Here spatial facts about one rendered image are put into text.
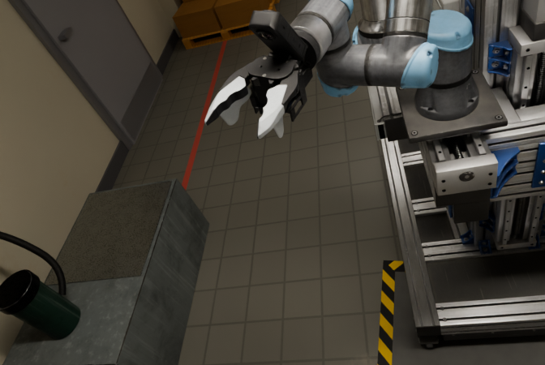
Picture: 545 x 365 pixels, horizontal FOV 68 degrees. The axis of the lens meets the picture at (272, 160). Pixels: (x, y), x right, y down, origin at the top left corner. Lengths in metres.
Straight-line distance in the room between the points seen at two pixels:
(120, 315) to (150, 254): 0.31
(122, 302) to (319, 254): 1.02
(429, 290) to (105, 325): 1.39
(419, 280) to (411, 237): 0.21
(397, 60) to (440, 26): 0.29
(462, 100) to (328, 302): 1.35
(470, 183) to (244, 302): 1.50
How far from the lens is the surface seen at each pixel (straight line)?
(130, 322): 1.97
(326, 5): 0.72
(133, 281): 2.06
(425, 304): 1.83
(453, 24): 1.00
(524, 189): 1.36
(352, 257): 2.22
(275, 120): 0.54
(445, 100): 1.06
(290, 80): 0.58
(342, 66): 0.76
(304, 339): 2.09
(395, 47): 0.73
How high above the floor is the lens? 1.89
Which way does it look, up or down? 42 degrees down
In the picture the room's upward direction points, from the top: 25 degrees counter-clockwise
